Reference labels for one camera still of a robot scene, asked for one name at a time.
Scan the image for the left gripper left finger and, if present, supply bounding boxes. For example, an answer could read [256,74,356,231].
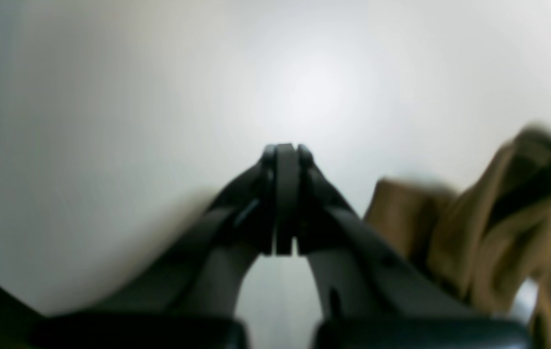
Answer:
[30,145,287,349]

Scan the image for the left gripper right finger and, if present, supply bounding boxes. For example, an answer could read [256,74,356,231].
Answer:
[285,145,533,349]

